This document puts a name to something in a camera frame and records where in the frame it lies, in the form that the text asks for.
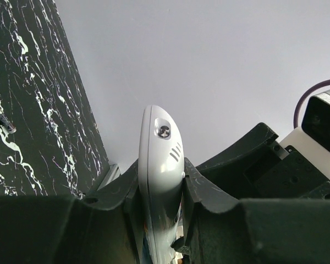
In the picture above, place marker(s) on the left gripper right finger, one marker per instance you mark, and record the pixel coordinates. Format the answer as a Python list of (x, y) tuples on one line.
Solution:
[(219, 228)]

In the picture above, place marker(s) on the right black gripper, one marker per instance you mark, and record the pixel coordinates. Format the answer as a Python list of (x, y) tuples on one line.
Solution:
[(257, 166)]

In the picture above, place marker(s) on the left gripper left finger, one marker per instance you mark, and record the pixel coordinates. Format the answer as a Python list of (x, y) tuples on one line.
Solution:
[(107, 226)]

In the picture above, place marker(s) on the white remote control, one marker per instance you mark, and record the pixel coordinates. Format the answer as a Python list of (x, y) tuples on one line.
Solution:
[(160, 176)]

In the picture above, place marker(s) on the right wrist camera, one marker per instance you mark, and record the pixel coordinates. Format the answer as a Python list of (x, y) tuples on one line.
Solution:
[(312, 137)]

